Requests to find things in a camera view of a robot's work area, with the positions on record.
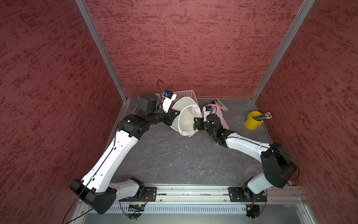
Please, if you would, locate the cream baseball cap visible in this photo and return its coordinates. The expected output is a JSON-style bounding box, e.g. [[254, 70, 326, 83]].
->
[[171, 97, 202, 137]]

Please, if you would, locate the pink baseball cap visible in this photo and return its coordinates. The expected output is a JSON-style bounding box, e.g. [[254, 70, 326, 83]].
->
[[206, 104, 229, 129]]

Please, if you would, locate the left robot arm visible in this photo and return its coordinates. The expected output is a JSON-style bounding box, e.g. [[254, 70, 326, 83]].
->
[[70, 90, 180, 214]]

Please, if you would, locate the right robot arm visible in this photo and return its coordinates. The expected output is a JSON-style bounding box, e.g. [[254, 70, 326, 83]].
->
[[194, 114, 298, 197]]

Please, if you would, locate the pink perforated plastic basket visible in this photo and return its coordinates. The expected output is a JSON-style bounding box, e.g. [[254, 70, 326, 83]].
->
[[155, 90, 198, 106]]

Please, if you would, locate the yellow pencil cup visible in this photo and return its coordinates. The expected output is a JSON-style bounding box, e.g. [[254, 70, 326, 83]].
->
[[245, 111, 264, 130]]

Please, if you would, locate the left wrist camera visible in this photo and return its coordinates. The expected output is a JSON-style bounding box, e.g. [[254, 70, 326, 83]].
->
[[162, 90, 177, 113]]

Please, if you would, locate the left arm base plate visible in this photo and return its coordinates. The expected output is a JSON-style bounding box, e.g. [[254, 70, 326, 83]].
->
[[134, 187, 157, 203]]

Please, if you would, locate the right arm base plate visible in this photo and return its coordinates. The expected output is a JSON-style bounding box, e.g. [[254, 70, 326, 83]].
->
[[227, 187, 267, 203]]

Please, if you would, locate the aluminium front rail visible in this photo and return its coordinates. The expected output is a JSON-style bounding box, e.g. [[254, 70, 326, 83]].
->
[[145, 184, 307, 205]]

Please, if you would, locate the left corner aluminium post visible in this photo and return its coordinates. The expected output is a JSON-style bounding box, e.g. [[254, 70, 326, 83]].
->
[[75, 0, 127, 103]]

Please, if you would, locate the corner aluminium post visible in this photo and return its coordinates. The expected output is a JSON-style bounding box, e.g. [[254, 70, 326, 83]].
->
[[75, 0, 127, 103], [251, 0, 315, 103]]

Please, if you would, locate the right corner aluminium post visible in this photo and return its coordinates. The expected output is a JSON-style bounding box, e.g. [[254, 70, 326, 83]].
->
[[251, 0, 315, 103]]

